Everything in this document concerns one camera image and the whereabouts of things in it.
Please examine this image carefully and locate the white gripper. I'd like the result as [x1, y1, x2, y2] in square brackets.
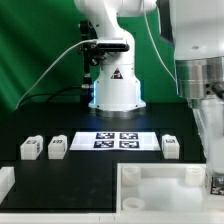
[193, 97, 224, 175]

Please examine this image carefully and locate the white square tabletop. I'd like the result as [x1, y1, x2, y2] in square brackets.
[115, 162, 224, 221]

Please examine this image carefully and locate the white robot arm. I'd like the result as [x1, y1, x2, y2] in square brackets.
[74, 0, 224, 176]

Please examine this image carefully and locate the paper sheet with tags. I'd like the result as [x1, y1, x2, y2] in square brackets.
[70, 131, 160, 151]

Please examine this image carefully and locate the white front obstacle bar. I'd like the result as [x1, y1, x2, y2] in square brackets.
[0, 213, 116, 224]

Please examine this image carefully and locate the white obstacle bar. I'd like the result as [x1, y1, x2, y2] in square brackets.
[0, 213, 116, 224]
[0, 167, 15, 204]

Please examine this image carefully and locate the white left obstacle bar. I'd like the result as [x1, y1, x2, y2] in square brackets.
[0, 167, 15, 204]

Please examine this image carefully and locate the white cable right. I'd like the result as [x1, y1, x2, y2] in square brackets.
[142, 0, 177, 83]

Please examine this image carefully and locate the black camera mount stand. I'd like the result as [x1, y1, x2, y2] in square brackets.
[79, 21, 97, 105]

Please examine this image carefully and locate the black cable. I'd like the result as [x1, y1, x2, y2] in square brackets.
[19, 86, 84, 107]

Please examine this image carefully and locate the white camera cable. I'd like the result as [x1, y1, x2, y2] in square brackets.
[15, 38, 98, 110]

